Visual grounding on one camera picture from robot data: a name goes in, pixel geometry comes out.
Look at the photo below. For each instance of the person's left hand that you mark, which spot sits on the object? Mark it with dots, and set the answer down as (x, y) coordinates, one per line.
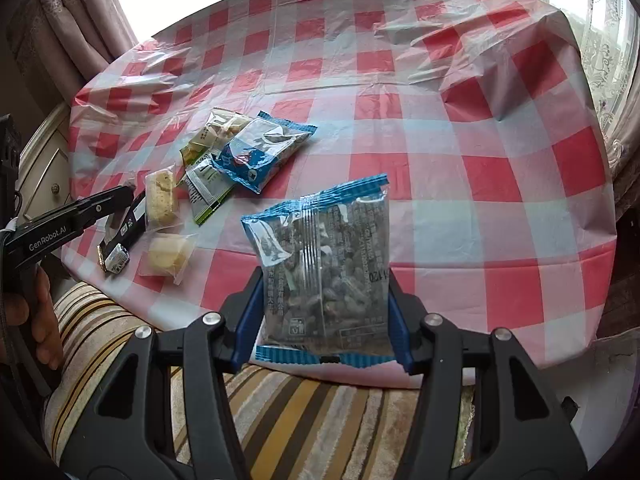
(42, 320)

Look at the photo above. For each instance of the cream cabinet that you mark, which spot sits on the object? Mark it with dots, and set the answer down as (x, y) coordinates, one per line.
(45, 170)

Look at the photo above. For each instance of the blue dark seed packet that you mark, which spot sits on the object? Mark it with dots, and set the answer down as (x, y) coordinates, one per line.
(325, 270)

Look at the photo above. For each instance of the green-white snack packet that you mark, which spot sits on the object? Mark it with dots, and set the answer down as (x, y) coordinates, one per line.
(202, 190)

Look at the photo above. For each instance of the clear yellow cake packet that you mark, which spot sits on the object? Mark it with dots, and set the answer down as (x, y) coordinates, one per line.
(167, 255)

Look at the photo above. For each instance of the clear cracker packet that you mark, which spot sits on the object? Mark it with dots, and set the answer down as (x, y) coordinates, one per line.
(161, 200)

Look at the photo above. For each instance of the yellow-green white snack packet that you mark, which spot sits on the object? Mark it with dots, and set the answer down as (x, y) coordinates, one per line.
(210, 132)

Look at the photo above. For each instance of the pink-grey curtain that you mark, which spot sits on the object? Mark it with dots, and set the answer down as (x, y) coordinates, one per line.
(75, 20)
(627, 160)

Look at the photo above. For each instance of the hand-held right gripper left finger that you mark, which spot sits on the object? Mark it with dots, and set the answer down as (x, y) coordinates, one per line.
(245, 345)

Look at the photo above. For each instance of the red checkered plastic tablecloth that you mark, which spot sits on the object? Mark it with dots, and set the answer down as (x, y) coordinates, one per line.
(450, 185)

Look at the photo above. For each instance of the blue cartoon snack packet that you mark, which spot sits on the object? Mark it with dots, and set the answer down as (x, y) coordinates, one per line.
(257, 152)

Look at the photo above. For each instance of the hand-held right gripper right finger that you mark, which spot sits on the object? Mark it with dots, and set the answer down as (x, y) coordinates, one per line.
(397, 330)

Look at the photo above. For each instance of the purple cardboard box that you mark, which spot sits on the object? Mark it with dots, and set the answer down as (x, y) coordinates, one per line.
(600, 390)

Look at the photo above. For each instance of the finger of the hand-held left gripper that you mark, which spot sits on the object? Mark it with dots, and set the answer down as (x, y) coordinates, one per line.
(110, 199)
(114, 227)

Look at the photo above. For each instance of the small white candy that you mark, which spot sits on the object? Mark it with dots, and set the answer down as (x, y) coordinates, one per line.
(117, 259)

